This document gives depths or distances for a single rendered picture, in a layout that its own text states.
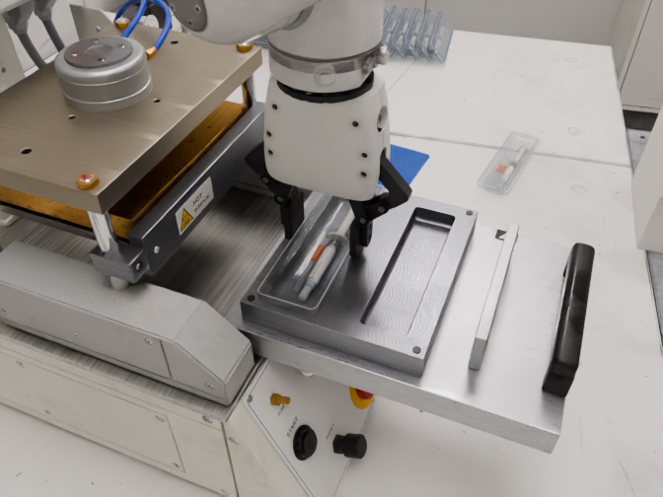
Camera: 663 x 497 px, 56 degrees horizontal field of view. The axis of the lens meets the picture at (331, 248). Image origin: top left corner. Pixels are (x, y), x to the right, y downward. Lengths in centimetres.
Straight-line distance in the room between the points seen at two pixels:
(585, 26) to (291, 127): 267
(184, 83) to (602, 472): 60
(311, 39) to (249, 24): 8
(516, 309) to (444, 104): 79
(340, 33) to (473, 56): 110
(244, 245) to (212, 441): 21
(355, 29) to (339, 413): 42
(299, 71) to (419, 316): 22
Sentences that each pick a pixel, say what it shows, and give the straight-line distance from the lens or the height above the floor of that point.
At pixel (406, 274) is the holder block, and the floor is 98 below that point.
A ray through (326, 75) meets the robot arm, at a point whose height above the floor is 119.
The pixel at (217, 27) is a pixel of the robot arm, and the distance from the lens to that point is 38.
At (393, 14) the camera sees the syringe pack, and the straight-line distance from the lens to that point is 158.
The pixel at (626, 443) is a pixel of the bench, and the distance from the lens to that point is 81.
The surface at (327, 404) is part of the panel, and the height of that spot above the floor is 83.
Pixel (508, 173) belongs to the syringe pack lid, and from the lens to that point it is 110.
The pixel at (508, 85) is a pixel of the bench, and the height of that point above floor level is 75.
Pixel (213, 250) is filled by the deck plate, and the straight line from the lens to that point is 69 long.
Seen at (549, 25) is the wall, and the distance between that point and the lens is 310.
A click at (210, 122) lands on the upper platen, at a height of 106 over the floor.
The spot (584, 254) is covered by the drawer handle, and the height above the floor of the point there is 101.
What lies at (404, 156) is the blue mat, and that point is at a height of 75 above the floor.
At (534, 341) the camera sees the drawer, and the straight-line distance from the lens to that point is 57.
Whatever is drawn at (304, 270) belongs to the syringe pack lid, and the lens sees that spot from 55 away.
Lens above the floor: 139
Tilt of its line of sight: 43 degrees down
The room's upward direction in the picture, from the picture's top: straight up
